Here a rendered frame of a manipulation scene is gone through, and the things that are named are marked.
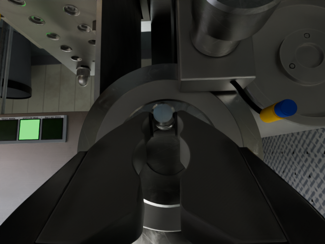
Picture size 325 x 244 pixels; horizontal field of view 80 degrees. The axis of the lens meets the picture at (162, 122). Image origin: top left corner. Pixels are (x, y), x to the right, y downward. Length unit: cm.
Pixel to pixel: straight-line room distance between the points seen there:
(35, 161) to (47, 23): 34
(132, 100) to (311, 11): 17
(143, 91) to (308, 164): 24
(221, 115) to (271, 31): 9
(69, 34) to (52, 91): 239
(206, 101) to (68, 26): 31
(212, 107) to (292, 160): 21
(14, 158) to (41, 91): 229
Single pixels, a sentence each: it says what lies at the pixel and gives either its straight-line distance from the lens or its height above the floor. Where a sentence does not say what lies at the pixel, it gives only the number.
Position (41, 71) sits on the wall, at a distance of 298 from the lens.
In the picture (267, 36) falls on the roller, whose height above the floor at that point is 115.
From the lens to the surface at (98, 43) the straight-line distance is 20.
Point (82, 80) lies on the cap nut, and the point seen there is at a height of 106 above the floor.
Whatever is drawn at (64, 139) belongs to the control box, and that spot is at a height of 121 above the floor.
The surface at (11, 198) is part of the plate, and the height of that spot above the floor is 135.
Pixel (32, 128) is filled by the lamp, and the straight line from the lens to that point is 60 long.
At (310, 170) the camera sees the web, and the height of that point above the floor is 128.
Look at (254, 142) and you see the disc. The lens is 17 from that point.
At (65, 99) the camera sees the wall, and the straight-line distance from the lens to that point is 269.
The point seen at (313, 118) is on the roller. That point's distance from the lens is 19.
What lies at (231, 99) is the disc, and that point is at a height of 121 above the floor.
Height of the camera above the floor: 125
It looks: 9 degrees down
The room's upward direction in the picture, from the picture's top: 179 degrees clockwise
